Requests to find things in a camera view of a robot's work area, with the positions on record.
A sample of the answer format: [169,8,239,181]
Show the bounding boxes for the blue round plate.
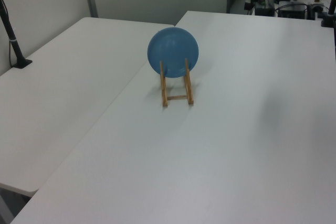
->
[146,27,200,79]

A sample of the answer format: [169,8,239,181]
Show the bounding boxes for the wooden plate rack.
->
[159,58,195,108]

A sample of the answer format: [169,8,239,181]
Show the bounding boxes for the black computer box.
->
[277,3,308,20]

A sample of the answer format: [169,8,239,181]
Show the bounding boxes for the small black desk device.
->
[307,3,324,20]

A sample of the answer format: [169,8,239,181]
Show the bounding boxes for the black clamped camera pole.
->
[320,0,336,28]

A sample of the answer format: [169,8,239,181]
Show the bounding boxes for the black camera pole with white band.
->
[0,0,34,70]

